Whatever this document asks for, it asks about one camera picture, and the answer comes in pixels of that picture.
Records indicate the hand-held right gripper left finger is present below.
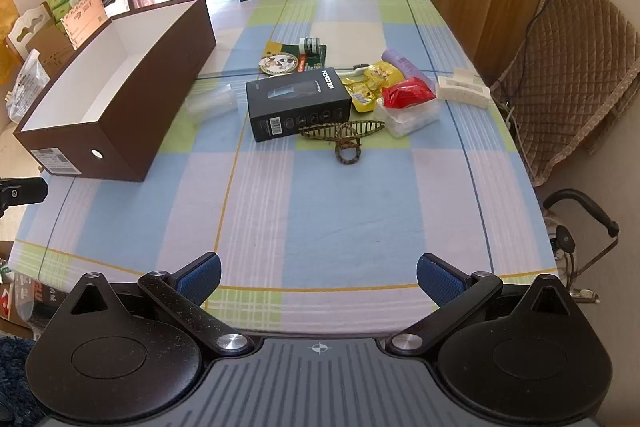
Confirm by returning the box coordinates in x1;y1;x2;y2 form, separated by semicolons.
62;252;253;356

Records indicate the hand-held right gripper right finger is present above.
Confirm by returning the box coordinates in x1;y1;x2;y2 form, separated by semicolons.
386;253;581;356

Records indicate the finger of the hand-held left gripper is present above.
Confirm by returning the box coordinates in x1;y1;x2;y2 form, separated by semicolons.
0;178;48;210

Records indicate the clear cotton swab box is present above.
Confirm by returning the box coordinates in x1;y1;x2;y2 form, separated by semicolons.
376;97;442;138

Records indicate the brown storage box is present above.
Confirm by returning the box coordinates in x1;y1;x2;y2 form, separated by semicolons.
12;0;217;182

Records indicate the clear plastic cup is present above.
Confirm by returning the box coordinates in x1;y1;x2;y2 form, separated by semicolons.
186;83;237;122

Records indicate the tortoiseshell hair claw clip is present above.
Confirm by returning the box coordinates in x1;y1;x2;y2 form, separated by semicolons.
299;120;387;166

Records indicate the red packet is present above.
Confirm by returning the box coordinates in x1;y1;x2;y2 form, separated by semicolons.
381;77;437;110

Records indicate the cream plastic holder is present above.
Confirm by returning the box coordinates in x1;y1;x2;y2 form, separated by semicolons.
436;68;493;110

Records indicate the black shaver box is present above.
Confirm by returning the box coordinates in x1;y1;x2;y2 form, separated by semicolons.
245;68;353;142

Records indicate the yellow snack packet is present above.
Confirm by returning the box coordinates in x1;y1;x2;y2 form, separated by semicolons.
342;62;403;114

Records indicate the purple bottle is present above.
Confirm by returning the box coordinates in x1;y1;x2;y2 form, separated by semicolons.
381;48;436;90

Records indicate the lip balm card pack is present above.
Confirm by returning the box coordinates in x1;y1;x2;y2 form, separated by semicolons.
260;38;328;76

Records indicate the checkered cloth desktop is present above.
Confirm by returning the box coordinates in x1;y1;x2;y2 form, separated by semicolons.
10;0;561;333

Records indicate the clear plastic bag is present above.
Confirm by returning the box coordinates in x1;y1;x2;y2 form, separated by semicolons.
7;49;51;122

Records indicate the plain cardboard box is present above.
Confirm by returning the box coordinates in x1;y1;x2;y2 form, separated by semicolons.
30;27;76;78

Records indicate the yellow bag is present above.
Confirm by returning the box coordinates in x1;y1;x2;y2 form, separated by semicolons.
0;0;21;82

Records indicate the white cardboard carrier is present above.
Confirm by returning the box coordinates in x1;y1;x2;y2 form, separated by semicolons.
7;4;53;58

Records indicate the printed cardboard box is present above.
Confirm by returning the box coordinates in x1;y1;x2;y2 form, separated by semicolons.
60;0;112;51

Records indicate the blue rug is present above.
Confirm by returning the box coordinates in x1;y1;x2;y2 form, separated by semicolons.
0;334;46;427

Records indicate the brown quilted chair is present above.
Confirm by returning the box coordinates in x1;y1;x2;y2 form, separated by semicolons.
490;0;640;188

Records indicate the white cable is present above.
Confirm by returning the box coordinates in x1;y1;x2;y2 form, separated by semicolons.
502;102;533;168

